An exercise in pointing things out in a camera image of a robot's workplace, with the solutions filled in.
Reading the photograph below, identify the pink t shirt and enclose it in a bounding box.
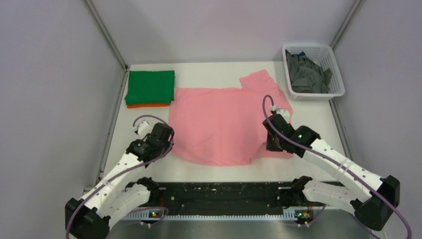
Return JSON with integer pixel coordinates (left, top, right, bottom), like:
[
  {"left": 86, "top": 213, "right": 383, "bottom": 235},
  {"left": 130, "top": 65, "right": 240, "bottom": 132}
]
[{"left": 169, "top": 70, "right": 293, "bottom": 166}]

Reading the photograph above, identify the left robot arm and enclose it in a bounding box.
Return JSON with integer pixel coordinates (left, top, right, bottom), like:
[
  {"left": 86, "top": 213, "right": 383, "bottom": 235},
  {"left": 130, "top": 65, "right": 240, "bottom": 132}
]
[{"left": 65, "top": 120, "right": 174, "bottom": 239}]

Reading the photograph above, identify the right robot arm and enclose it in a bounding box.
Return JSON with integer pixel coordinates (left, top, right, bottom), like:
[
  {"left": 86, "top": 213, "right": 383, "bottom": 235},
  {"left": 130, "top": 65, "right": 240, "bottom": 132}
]
[{"left": 263, "top": 113, "right": 400, "bottom": 231}]

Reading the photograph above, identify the folded orange t shirt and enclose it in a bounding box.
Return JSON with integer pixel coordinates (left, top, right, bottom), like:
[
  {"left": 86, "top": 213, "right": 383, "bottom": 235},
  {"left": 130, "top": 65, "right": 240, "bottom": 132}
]
[{"left": 126, "top": 103, "right": 170, "bottom": 109}]

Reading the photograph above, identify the folded green t shirt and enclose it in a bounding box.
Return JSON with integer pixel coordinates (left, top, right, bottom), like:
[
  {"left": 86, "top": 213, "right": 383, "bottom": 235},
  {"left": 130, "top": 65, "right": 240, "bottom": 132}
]
[{"left": 124, "top": 70, "right": 175, "bottom": 105}]

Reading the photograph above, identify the grey t shirt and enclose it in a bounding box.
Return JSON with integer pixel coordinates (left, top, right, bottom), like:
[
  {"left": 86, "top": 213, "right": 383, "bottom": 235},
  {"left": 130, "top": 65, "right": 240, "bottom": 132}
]
[{"left": 285, "top": 50, "right": 332, "bottom": 94}]

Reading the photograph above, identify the blue garment in basket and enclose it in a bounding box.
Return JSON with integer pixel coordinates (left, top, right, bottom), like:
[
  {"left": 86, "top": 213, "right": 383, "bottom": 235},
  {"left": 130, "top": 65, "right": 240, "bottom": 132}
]
[{"left": 297, "top": 51, "right": 306, "bottom": 57}]

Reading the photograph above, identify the white plastic basket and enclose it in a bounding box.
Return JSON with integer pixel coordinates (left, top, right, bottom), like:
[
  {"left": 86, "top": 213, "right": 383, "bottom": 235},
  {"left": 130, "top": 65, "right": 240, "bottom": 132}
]
[{"left": 282, "top": 43, "right": 345, "bottom": 101}]

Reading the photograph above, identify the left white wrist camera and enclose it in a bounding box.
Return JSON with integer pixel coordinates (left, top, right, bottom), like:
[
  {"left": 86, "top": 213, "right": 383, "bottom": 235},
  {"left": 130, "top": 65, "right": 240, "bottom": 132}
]
[{"left": 133, "top": 120, "right": 151, "bottom": 135}]

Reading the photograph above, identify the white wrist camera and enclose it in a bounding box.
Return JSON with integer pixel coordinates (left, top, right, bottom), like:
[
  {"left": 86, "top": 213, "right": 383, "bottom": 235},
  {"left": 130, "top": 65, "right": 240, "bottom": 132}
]
[
  {"left": 133, "top": 120, "right": 151, "bottom": 135},
  {"left": 271, "top": 106, "right": 291, "bottom": 122}
]

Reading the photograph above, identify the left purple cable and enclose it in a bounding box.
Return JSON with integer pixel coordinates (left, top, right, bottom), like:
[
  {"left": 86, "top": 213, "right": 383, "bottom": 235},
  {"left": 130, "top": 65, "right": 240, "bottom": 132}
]
[{"left": 65, "top": 115, "right": 175, "bottom": 239}]

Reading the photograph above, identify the purple cable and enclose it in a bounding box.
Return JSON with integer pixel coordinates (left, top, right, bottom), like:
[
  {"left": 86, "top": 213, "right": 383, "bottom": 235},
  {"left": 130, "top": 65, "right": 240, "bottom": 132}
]
[
  {"left": 65, "top": 115, "right": 175, "bottom": 239},
  {"left": 262, "top": 95, "right": 414, "bottom": 239}
]

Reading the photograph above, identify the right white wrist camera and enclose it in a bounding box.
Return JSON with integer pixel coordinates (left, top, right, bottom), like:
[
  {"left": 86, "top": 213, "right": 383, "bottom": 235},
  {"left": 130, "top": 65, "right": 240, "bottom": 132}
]
[{"left": 271, "top": 106, "right": 291, "bottom": 122}]

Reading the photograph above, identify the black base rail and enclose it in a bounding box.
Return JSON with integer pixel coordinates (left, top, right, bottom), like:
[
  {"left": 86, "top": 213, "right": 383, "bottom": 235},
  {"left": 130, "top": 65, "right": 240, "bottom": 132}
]
[{"left": 126, "top": 180, "right": 325, "bottom": 217}]

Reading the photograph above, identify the white slotted cable duct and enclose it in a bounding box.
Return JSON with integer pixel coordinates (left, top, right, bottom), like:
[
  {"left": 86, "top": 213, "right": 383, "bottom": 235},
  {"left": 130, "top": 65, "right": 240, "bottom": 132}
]
[{"left": 123, "top": 209, "right": 312, "bottom": 222}]

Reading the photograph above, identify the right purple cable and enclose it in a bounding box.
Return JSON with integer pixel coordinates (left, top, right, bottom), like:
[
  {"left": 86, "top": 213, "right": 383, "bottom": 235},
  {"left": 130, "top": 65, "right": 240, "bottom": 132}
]
[{"left": 262, "top": 95, "right": 414, "bottom": 239}]

